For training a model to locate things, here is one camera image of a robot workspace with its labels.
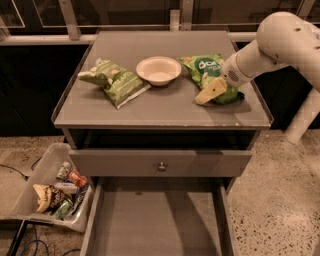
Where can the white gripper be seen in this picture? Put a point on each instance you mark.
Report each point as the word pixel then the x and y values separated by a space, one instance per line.
pixel 231 71

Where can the green rice chip bag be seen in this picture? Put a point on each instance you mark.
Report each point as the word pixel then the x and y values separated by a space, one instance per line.
pixel 203 69

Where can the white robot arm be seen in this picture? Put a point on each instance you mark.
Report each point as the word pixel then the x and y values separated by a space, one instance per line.
pixel 282 39

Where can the grey drawer cabinet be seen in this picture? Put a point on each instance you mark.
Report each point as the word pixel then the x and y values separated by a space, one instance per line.
pixel 162 118

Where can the green jalapeno chip bag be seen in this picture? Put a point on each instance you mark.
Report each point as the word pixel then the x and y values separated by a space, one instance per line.
pixel 120 84

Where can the round metal drawer knob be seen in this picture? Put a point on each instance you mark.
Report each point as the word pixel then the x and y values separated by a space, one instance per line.
pixel 162 167

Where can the grey top drawer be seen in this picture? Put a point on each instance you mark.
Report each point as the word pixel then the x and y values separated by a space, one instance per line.
pixel 144 163

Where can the grey open middle drawer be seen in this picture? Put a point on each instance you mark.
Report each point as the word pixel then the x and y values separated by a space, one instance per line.
pixel 159 217

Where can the brown and cream snack bag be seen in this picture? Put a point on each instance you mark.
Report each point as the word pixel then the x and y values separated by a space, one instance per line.
pixel 49 197

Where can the white paper bowl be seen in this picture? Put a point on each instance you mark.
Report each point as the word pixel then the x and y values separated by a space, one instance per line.
pixel 158 71

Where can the orange snack pack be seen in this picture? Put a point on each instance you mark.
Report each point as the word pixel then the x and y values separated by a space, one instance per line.
pixel 77 179

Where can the dark blue snack pack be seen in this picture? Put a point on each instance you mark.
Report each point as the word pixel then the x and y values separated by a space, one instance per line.
pixel 79 198

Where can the clear plastic storage bin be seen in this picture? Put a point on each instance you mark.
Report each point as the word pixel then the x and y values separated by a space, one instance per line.
pixel 25 207

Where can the green can lower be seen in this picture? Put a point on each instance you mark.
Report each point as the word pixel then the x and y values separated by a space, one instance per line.
pixel 63 209

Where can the metal window frame rail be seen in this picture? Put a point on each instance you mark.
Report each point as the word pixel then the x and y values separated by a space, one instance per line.
pixel 61 22

